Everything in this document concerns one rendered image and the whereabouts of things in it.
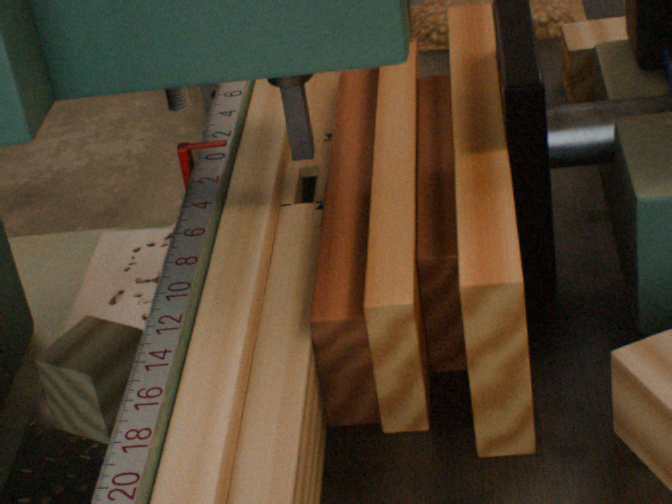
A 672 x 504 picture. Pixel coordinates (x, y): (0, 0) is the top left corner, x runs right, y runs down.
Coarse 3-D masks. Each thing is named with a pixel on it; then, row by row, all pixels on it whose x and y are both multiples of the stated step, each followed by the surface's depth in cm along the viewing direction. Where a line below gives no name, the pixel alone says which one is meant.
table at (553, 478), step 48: (624, 0) 77; (576, 192) 60; (576, 240) 56; (576, 288) 53; (624, 288) 53; (528, 336) 51; (576, 336) 50; (624, 336) 50; (432, 384) 49; (576, 384) 48; (336, 432) 48; (384, 432) 47; (432, 432) 47; (576, 432) 46; (336, 480) 45; (384, 480) 45; (432, 480) 45; (480, 480) 44; (528, 480) 44; (576, 480) 44; (624, 480) 43
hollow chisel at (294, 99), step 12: (288, 96) 54; (300, 96) 54; (288, 108) 54; (300, 108) 54; (288, 120) 54; (300, 120) 54; (288, 132) 54; (300, 132) 54; (312, 132) 55; (300, 144) 55; (312, 144) 55; (300, 156) 55; (312, 156) 55
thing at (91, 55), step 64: (64, 0) 49; (128, 0) 49; (192, 0) 48; (256, 0) 48; (320, 0) 48; (384, 0) 48; (64, 64) 50; (128, 64) 50; (192, 64) 50; (256, 64) 50; (320, 64) 49; (384, 64) 49
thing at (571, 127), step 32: (512, 0) 55; (512, 32) 52; (512, 64) 49; (512, 96) 48; (544, 96) 48; (512, 128) 49; (544, 128) 49; (576, 128) 52; (608, 128) 52; (512, 160) 49; (544, 160) 49; (576, 160) 53; (608, 160) 53; (544, 192) 50; (544, 224) 51; (544, 256) 51; (544, 288) 52
